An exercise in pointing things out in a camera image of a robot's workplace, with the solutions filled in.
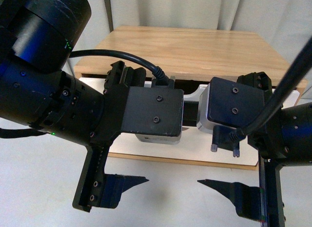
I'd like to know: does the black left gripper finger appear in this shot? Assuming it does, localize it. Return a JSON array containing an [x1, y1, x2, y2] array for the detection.
[[98, 174, 149, 208]]

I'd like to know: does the black camera cable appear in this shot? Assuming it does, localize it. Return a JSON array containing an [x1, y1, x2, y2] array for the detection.
[[229, 36, 312, 140], [69, 49, 171, 86]]

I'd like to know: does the grey curtain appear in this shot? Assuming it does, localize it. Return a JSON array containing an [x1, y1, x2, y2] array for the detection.
[[88, 0, 312, 40]]

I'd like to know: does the black right camera cable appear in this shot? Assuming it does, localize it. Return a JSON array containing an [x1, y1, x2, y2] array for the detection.
[[229, 36, 312, 140]]

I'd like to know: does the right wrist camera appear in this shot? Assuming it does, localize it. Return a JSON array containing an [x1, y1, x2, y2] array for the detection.
[[196, 77, 264, 158]]

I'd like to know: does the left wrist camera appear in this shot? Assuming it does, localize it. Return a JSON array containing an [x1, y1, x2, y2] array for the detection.
[[121, 79, 184, 144]]

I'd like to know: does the wooden drawer cabinet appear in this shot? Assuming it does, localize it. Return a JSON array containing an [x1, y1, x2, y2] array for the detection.
[[73, 25, 308, 171]]

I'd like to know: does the black left camera cable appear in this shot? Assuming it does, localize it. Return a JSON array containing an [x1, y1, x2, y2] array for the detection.
[[69, 49, 171, 86]]

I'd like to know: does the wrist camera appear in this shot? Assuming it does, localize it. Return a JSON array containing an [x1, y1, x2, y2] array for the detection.
[[196, 77, 264, 158], [121, 79, 184, 144]]

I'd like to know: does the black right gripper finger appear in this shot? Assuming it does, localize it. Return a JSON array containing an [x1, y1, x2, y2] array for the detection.
[[198, 179, 262, 222]]

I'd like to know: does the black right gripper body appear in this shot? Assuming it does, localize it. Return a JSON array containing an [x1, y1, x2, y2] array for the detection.
[[237, 72, 285, 227]]

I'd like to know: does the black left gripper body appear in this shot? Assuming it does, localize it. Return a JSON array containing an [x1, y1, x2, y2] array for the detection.
[[72, 61, 185, 213]]

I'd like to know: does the white drawer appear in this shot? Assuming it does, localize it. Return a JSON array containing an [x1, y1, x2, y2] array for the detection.
[[79, 77, 299, 108], [110, 127, 258, 166]]

